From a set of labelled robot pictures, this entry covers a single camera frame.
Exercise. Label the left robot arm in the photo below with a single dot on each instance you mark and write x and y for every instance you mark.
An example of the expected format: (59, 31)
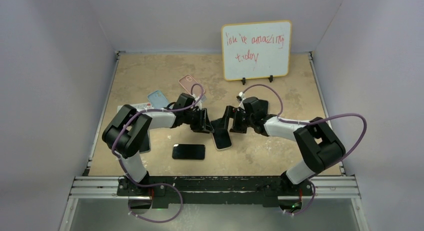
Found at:
(129, 128)

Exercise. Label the white printed card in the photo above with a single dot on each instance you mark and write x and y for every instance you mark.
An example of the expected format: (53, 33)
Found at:
(141, 106)

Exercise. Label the green-edged phone at left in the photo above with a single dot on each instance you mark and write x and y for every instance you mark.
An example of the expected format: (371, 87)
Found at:
(145, 145)

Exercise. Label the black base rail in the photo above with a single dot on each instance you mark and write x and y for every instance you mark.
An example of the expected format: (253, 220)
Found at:
(267, 191)

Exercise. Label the whiteboard with red writing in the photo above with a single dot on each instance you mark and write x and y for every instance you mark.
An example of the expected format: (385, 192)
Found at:
(256, 50)

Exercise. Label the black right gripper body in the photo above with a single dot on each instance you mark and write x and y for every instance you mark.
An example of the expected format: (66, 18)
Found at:
(242, 120)

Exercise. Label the aluminium frame rail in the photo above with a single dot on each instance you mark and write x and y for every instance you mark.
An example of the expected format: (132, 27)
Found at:
(324, 187)

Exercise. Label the pink phone case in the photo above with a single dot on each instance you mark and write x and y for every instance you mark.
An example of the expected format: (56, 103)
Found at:
(189, 84)

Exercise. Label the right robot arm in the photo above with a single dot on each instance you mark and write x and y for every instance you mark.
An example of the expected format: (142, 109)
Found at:
(319, 146)

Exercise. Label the black phone lying centre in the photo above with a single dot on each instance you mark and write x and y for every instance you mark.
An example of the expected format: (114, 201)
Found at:
(188, 152)

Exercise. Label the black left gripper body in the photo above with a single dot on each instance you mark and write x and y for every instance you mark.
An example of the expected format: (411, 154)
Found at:
(194, 119)

